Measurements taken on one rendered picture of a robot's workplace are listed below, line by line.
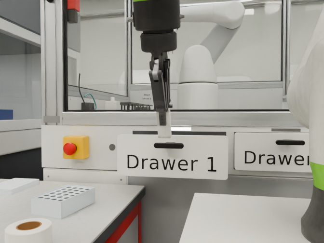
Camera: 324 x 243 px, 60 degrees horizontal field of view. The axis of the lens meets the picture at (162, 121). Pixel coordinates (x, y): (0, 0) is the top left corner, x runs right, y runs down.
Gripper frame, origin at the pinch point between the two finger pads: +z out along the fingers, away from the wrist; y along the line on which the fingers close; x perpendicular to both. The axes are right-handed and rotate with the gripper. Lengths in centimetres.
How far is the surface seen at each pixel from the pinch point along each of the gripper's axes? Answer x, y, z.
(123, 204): -10.6, 4.9, 19.7
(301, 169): 35.8, -15.0, 19.9
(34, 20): -79, -80, -24
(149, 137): -5.3, -5.8, 6.3
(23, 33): -80, -69, -18
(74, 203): -19.5, 11.3, 15.3
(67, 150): -32.8, -11.3, 13.9
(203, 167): 8.9, -3.2, 13.3
